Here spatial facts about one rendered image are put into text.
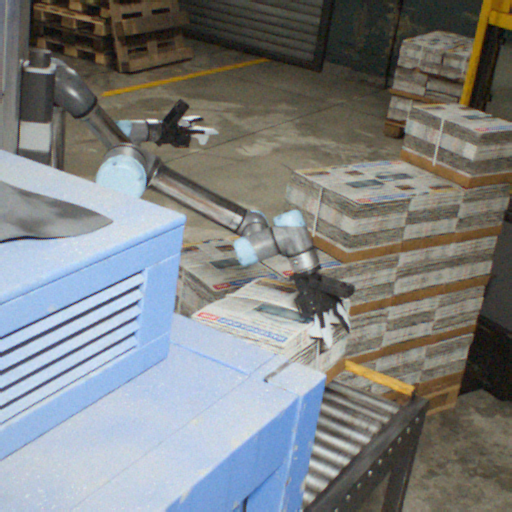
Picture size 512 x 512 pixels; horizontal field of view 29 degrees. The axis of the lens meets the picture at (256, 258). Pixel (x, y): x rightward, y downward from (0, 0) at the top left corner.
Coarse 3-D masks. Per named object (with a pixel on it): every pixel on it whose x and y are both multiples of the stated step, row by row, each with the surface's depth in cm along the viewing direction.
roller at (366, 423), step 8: (320, 408) 267; (328, 408) 267; (336, 408) 266; (344, 408) 266; (336, 416) 265; (344, 416) 264; (352, 416) 264; (360, 416) 264; (360, 424) 262; (368, 424) 262; (376, 424) 261; (376, 432) 260
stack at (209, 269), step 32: (192, 256) 339; (224, 256) 343; (320, 256) 356; (384, 256) 365; (416, 256) 377; (192, 288) 328; (224, 288) 320; (384, 288) 372; (416, 288) 384; (352, 320) 367; (384, 320) 378; (416, 320) 393; (352, 352) 375; (416, 352) 402; (352, 384) 383
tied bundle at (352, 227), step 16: (288, 192) 371; (304, 192) 364; (320, 192) 356; (288, 208) 372; (304, 208) 365; (320, 208) 358; (336, 208) 351; (352, 208) 345; (368, 208) 347; (384, 208) 353; (400, 208) 359; (320, 224) 360; (336, 224) 353; (352, 224) 346; (368, 224) 351; (384, 224) 358; (400, 224) 363; (336, 240) 354; (352, 240) 349; (368, 240) 354; (384, 240) 360; (400, 240) 366
